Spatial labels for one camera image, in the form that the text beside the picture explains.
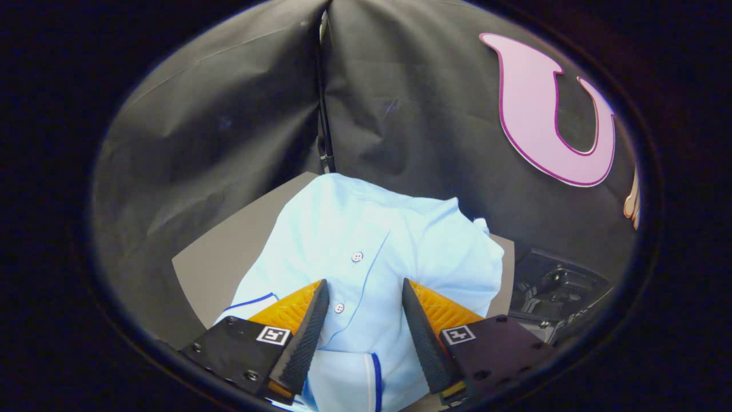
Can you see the beige and dark cabinet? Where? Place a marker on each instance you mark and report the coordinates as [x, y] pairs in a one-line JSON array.
[[229, 257]]

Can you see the light blue shirt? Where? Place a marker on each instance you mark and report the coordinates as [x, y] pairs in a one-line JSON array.
[[366, 240]]

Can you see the dark washing machine lid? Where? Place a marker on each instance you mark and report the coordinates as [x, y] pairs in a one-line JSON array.
[[560, 286]]

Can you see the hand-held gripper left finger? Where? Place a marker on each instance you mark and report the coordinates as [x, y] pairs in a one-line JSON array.
[[306, 343]]

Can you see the black backdrop pole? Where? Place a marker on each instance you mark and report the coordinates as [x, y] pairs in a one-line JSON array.
[[325, 114]]

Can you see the black backdrop cloth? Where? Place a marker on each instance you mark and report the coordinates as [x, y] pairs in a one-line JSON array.
[[229, 143]]

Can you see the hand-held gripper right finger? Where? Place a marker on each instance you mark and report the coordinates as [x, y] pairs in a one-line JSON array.
[[426, 343]]

